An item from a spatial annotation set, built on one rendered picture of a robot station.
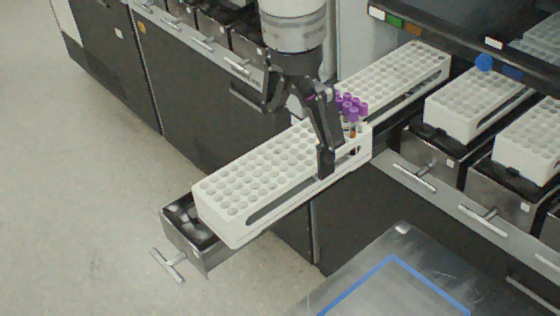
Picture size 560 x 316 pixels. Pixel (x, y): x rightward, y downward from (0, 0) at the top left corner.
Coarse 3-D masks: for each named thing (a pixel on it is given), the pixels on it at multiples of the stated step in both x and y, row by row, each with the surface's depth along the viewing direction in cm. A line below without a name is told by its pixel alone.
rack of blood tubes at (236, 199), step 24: (264, 144) 98; (288, 144) 98; (312, 144) 97; (360, 144) 98; (240, 168) 94; (264, 168) 94; (288, 168) 93; (312, 168) 93; (336, 168) 97; (216, 192) 91; (240, 192) 90; (264, 192) 91; (288, 192) 97; (312, 192) 96; (216, 216) 88; (240, 216) 87; (264, 216) 91; (240, 240) 90
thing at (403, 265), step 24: (384, 240) 94; (408, 240) 93; (432, 240) 93; (360, 264) 90; (384, 264) 90; (408, 264) 90; (432, 264) 89; (456, 264) 89; (336, 288) 88; (360, 288) 87; (384, 288) 87; (408, 288) 87; (432, 288) 86; (456, 288) 86; (480, 288) 86; (288, 312) 85; (312, 312) 85; (336, 312) 85; (360, 312) 84; (384, 312) 84; (408, 312) 84; (432, 312) 83; (456, 312) 83; (480, 312) 83; (504, 312) 82; (528, 312) 82
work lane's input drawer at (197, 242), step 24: (456, 72) 126; (384, 120) 116; (408, 120) 119; (384, 144) 117; (192, 192) 106; (168, 216) 103; (192, 216) 100; (288, 216) 107; (192, 240) 98; (216, 240) 99; (168, 264) 102; (216, 264) 100
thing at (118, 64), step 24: (72, 0) 237; (96, 0) 214; (120, 0) 197; (96, 24) 228; (120, 24) 208; (72, 48) 271; (96, 48) 243; (120, 48) 220; (96, 72) 260; (120, 72) 234; (144, 72) 213; (120, 96) 249; (144, 96) 225; (144, 120) 239
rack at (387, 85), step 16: (400, 48) 126; (416, 48) 126; (432, 48) 125; (384, 64) 123; (400, 64) 121; (416, 64) 121; (432, 64) 121; (448, 64) 122; (352, 80) 119; (368, 80) 118; (384, 80) 118; (400, 80) 117; (416, 80) 117; (432, 80) 122; (352, 96) 115; (368, 96) 114; (384, 96) 114; (400, 96) 122; (416, 96) 120; (368, 112) 111; (384, 112) 119
